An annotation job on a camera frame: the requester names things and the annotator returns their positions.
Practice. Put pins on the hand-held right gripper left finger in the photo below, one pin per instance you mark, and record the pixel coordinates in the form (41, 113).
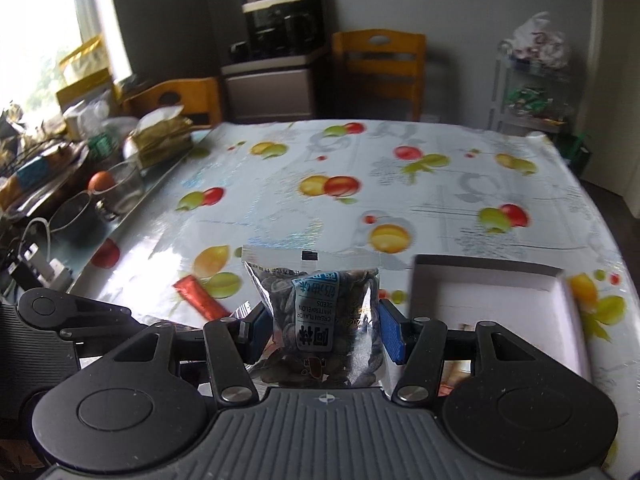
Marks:
(260, 331)

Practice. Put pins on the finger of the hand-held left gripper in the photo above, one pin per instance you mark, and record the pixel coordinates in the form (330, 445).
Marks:
(50, 310)

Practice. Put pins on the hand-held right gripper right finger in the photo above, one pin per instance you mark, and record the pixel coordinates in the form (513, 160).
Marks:
(392, 332)

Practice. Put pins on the clear melon seed packet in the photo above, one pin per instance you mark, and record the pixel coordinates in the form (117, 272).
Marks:
(310, 310)

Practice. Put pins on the white shallow cardboard box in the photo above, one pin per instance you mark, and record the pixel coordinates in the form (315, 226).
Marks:
(490, 300)

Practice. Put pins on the white power strip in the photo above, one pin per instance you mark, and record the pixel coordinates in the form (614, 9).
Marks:
(50, 270)

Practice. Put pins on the red wrapper snack bar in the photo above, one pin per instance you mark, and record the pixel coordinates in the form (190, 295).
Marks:
(197, 296)

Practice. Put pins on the fruit print tablecloth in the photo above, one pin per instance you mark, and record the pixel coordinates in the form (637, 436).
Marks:
(300, 220)

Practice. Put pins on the metal tray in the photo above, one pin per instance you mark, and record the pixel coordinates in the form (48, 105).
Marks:
(50, 190)

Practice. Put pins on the blue packet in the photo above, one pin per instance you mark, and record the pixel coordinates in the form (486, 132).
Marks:
(32, 175)

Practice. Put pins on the orange fruit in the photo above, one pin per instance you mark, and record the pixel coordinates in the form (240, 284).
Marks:
(99, 181)

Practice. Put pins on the clear glass cup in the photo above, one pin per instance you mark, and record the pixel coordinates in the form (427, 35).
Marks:
(125, 187)

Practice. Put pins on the yellow green packet stack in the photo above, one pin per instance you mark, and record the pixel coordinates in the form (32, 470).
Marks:
(160, 135)

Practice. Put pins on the grey metal cabinet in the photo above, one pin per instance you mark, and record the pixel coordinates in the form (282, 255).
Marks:
(270, 90)

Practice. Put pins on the yellow paper bag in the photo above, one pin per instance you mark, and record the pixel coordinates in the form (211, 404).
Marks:
(85, 70)

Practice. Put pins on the wooden chair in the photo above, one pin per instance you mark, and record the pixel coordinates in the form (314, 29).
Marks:
(380, 65)
(195, 95)

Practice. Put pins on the metal rack trolley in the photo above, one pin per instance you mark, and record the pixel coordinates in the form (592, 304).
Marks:
(495, 90)

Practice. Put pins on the green candy packets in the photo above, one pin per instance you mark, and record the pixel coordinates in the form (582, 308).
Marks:
(525, 100)

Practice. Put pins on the window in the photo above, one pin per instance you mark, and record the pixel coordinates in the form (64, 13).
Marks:
(35, 35)

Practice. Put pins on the white curtain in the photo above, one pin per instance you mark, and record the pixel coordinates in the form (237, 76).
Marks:
(100, 5)

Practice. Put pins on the black coffee machine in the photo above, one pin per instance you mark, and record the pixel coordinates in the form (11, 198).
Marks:
(285, 20)

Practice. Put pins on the white plastic bag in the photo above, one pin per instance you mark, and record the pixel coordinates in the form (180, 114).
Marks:
(537, 40)

